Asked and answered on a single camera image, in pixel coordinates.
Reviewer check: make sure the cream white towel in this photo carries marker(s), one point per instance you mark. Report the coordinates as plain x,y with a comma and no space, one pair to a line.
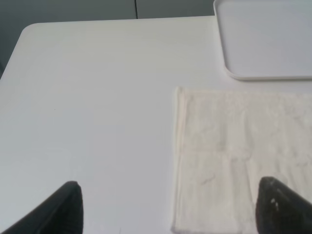
225,142

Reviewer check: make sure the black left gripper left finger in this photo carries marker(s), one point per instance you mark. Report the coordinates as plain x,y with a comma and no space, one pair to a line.
61,213

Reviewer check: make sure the white plastic tray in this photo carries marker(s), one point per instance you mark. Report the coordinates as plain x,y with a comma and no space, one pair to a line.
265,39

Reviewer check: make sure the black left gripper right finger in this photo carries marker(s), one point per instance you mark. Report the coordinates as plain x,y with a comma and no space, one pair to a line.
280,210

